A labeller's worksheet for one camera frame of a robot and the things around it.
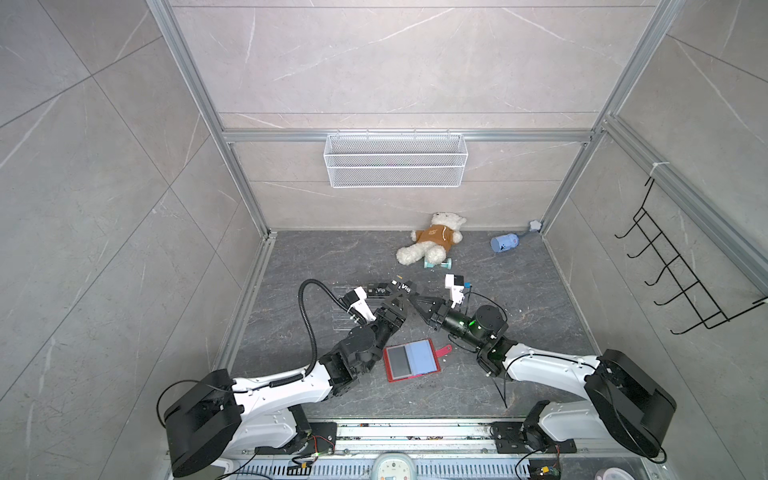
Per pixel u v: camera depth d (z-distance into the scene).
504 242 1.10
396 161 1.01
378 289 0.91
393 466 0.68
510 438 0.76
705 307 0.61
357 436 0.75
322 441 0.73
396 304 0.74
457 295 0.73
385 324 0.66
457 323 0.67
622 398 0.43
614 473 0.67
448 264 1.06
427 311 0.69
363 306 0.67
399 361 0.86
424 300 0.73
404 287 0.75
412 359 0.86
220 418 0.41
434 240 1.06
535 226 1.22
